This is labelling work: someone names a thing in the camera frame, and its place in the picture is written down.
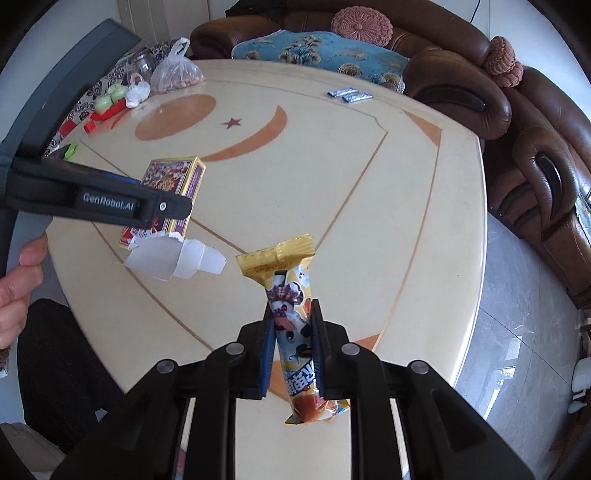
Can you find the green lighter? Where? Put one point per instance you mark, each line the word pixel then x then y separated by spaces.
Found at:
pixel 70 150

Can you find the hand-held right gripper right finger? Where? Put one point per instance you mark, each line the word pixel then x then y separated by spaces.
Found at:
pixel 318 351

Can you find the brown leather armchair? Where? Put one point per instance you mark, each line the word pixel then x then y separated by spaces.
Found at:
pixel 545 184

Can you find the small white plastic bag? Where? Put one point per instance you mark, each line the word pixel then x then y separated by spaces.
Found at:
pixel 137 94

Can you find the brown leather sofa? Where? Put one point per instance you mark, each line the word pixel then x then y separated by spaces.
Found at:
pixel 452 78

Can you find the blue and white sachet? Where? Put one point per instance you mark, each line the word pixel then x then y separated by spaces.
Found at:
pixel 339 92
pixel 358 97

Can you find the person's left hand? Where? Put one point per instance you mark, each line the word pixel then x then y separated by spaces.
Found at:
pixel 18 295

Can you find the blue floral cushion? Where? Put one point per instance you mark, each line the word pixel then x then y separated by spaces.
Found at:
pixel 318 55

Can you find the white object on floor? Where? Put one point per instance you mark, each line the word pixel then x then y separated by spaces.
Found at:
pixel 581 387

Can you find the clear plastic bag of peanuts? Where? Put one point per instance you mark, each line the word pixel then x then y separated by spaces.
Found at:
pixel 178 74

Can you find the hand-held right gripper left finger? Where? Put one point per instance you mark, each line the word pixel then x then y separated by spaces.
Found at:
pixel 267 351

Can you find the torn white paper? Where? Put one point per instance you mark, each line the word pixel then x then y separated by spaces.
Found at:
pixel 157 258

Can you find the pale green round objects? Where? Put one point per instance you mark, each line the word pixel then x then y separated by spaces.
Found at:
pixel 111 98

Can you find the black and white patterned cloth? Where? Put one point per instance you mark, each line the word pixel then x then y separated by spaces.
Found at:
pixel 87 99

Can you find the gold cartoon snack wrapper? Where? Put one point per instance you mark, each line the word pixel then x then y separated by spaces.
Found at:
pixel 291 314

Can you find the purple and gold patterned box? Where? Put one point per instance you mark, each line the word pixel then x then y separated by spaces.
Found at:
pixel 181 174

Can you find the red wrapper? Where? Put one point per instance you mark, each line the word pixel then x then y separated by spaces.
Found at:
pixel 104 115

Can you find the pink round crochet cushion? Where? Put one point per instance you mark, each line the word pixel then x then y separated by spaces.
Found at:
pixel 503 62
pixel 362 26

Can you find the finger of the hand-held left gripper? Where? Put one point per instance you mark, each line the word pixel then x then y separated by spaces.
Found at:
pixel 166 206

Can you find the light grey cloth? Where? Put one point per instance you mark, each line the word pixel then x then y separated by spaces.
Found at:
pixel 27 454

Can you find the person's black pants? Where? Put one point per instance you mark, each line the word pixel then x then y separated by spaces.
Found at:
pixel 60 369

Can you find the glass jar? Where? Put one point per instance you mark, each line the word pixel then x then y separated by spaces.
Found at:
pixel 143 62

